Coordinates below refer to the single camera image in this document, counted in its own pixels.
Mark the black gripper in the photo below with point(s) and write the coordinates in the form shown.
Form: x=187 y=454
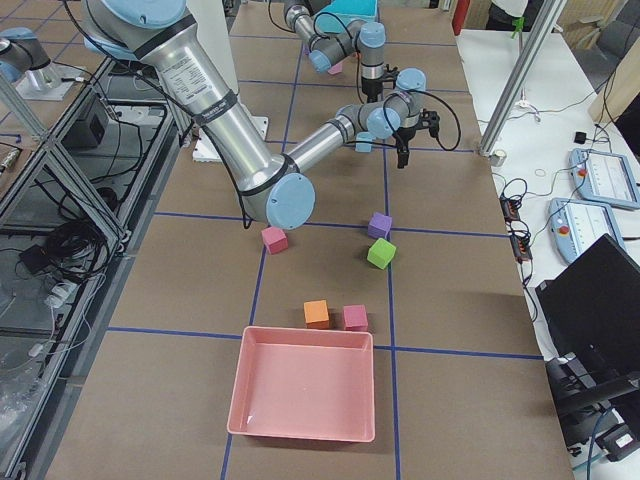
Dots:
x=373 y=90
x=404 y=134

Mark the light blue block arm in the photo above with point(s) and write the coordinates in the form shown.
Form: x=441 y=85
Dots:
x=365 y=136
x=363 y=146

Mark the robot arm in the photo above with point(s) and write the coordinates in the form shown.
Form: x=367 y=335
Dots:
x=271 y=188
x=364 y=40

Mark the light pink foam block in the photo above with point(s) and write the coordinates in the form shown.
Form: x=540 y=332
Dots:
x=336 y=69

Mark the purple foam block right side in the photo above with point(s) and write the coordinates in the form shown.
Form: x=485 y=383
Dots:
x=379 y=225

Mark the blue plastic bin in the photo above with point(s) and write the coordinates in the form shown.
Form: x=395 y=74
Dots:
x=334 y=13

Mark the small metal cylinder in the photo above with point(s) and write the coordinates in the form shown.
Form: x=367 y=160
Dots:
x=498 y=157

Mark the green foam block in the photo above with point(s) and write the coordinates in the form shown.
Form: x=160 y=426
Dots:
x=381 y=253

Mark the dark pink foam block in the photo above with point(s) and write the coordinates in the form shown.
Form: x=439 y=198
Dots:
x=355 y=318

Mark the orange foam block right side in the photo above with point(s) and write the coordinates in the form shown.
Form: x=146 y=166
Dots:
x=316 y=314

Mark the teach pendant near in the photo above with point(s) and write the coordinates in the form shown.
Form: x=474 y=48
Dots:
x=578 y=224

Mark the teach pendant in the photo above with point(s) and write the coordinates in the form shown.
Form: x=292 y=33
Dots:
x=604 y=177
x=578 y=224

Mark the teach pendant far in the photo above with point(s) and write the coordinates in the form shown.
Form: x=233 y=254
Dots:
x=604 y=177

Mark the black laptop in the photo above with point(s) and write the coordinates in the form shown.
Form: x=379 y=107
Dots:
x=592 y=310

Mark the pink plastic bin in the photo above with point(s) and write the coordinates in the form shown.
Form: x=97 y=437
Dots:
x=304 y=384

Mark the magenta foam block near pedestal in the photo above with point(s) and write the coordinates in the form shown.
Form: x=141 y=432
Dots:
x=274 y=240

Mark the aluminium frame post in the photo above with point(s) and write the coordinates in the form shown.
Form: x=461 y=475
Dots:
x=542 y=27

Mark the aluminium side frame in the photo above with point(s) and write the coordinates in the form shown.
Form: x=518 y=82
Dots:
x=74 y=208

